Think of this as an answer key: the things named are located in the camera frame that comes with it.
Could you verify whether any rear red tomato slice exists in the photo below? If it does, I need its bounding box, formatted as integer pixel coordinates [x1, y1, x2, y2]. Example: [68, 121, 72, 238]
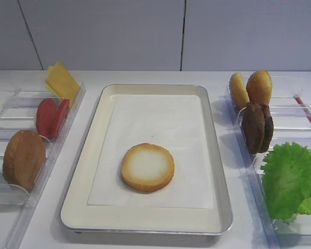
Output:
[51, 99, 70, 139]

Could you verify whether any red tomato slice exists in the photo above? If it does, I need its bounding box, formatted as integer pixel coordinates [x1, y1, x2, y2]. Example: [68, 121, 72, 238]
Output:
[36, 98, 57, 139]
[51, 99, 70, 139]

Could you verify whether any front brown meat patty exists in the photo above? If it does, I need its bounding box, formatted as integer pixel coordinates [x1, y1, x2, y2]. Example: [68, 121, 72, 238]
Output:
[242, 102, 265, 155]

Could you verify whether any brown meat patty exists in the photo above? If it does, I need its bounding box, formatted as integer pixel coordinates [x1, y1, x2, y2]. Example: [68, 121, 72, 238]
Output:
[242, 102, 265, 155]
[259, 104, 274, 153]

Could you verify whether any front yellow cheese slice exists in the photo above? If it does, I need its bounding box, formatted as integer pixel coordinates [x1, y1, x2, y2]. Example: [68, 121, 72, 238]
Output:
[54, 70, 80, 107]

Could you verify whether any yellow cheese slice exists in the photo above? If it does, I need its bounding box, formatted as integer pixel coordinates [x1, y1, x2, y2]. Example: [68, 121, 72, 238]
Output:
[46, 61, 67, 93]
[54, 70, 80, 107]

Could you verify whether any front red tomato slice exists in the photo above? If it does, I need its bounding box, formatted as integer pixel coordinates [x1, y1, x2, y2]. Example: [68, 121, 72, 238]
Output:
[36, 98, 57, 139]

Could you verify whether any rear yellow cheese slice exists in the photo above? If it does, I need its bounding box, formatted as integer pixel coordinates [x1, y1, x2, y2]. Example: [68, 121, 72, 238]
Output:
[46, 61, 67, 93]

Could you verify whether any rear brown meat patty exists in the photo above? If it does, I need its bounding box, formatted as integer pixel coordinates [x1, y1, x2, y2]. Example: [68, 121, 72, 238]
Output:
[259, 104, 274, 153]

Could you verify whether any green lettuce leaf in rack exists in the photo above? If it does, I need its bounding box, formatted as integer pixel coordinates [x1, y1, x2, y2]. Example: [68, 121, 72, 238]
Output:
[261, 142, 311, 220]

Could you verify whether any white paper sheet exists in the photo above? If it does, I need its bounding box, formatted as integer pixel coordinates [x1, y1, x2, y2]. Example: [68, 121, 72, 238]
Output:
[88, 94, 215, 209]

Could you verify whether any metal baking tray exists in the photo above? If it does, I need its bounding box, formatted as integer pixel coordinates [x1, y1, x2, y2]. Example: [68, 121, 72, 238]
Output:
[61, 85, 233, 236]

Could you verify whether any bottom bun slice on tray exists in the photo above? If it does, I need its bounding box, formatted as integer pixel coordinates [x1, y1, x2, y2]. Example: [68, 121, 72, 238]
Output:
[121, 143, 175, 192]

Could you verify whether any left bun slice right rack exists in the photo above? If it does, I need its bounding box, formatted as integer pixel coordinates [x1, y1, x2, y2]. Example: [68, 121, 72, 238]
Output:
[229, 72, 250, 110]

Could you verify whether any right bun top right rack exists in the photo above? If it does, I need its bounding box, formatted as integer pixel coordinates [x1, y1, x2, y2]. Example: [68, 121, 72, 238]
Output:
[246, 70, 273, 105]

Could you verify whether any brown bun left rack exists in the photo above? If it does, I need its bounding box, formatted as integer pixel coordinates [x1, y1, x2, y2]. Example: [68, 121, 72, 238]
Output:
[3, 130, 46, 191]

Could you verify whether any right clear acrylic rack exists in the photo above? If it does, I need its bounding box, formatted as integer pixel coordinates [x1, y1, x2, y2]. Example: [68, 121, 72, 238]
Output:
[225, 74, 311, 248]

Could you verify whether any clear acrylic rack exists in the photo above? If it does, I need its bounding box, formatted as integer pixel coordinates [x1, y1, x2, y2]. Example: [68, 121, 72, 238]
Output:
[0, 85, 86, 248]
[225, 74, 311, 248]

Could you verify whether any left clear acrylic rack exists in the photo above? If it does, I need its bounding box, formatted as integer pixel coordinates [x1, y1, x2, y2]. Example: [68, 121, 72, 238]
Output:
[0, 85, 86, 248]

